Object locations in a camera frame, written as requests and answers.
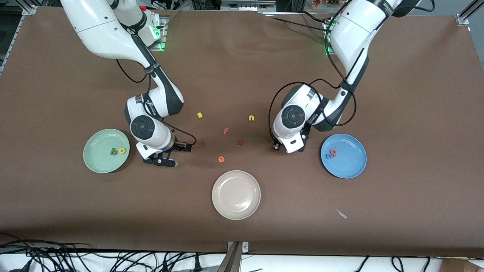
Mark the white paper scrap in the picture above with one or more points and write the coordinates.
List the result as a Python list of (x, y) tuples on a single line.
[(341, 214)]

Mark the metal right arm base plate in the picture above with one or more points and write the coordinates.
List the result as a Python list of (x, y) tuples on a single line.
[(164, 36)]

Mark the black power plug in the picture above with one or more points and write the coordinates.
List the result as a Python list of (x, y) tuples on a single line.
[(196, 265)]

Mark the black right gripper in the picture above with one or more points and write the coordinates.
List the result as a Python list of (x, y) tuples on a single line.
[(180, 146)]

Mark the blue plate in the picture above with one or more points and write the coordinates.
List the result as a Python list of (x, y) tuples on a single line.
[(349, 162)]

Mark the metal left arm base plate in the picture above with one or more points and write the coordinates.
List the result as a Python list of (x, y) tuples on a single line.
[(328, 52)]

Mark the aluminium frame structure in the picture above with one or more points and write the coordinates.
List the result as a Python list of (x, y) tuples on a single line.
[(245, 5)]

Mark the brown cardboard box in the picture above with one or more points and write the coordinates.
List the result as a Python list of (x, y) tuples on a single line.
[(461, 265)]

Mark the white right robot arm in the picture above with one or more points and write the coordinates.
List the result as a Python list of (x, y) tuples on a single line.
[(102, 34)]

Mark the grey metal table bracket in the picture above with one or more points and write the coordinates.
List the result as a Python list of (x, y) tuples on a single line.
[(236, 257)]

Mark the orange patterned object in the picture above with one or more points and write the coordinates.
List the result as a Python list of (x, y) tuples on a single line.
[(325, 3)]

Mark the beige plate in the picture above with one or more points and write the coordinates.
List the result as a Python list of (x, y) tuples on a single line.
[(236, 195)]

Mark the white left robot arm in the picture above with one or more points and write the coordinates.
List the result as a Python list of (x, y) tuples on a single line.
[(355, 34)]

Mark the aluminium table frame rail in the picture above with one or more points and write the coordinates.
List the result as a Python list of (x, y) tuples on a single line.
[(17, 32), (463, 19)]

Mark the green plate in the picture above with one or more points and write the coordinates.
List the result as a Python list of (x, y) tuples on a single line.
[(98, 158)]

